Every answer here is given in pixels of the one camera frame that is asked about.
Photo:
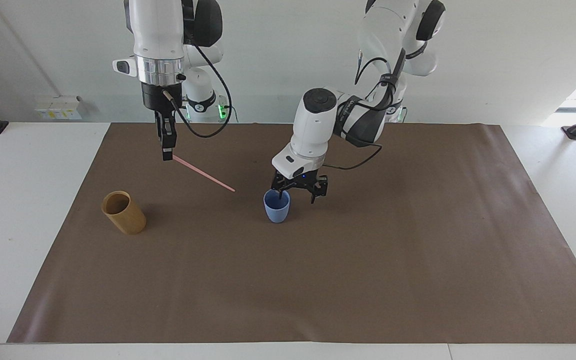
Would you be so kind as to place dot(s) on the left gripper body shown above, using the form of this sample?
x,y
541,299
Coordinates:
x,y
299,180

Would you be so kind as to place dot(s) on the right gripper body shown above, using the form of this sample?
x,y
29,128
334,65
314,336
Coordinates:
x,y
160,95

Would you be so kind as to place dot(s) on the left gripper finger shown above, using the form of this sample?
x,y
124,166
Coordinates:
x,y
280,191
320,188

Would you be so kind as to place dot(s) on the pink chopstick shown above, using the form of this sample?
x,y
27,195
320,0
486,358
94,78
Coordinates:
x,y
203,173

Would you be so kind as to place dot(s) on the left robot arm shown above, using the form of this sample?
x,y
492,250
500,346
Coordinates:
x,y
313,125

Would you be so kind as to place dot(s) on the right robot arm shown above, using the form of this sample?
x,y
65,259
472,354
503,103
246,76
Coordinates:
x,y
155,30

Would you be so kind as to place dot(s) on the blue cup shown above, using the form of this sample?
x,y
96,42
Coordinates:
x,y
277,210

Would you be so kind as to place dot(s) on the bamboo cup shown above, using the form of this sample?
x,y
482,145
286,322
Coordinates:
x,y
125,215

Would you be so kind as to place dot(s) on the white wall socket box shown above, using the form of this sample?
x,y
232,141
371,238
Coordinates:
x,y
58,109

